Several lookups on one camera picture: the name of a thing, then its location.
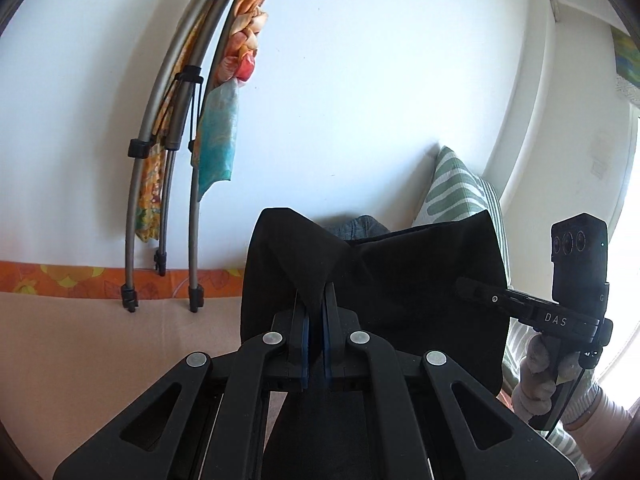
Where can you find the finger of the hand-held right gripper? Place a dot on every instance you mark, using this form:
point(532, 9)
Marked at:
point(485, 295)

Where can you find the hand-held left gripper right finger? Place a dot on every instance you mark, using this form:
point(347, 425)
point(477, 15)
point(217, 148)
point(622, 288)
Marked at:
point(330, 332)

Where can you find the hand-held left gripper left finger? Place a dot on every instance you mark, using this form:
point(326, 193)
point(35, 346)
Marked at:
point(302, 332)

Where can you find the black pants with yellow print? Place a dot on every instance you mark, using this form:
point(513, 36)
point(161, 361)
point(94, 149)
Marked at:
point(400, 285)

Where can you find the person's right forearm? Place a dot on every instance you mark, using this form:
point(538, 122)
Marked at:
point(605, 420)

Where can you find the person's right hand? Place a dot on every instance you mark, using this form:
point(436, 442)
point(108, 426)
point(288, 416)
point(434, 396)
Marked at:
point(537, 360)

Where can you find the bright window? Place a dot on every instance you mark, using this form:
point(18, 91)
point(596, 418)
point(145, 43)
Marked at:
point(625, 260)

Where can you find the dark grey folded jeans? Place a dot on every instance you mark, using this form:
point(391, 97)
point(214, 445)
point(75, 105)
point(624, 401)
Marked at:
point(365, 227)

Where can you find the green striped white pillow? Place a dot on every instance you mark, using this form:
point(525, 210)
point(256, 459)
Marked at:
point(450, 190)

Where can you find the teal cloth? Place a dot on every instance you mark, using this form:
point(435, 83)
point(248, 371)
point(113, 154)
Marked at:
point(215, 140)

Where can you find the pink blanket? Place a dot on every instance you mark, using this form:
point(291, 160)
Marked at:
point(75, 360)

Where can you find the orange floral bed cover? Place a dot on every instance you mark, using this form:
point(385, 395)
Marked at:
point(75, 280)

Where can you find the grey folded tripod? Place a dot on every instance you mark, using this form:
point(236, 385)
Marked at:
point(138, 148)

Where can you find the green yellow wall picture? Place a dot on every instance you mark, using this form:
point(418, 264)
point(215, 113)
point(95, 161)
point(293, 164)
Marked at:
point(627, 65)

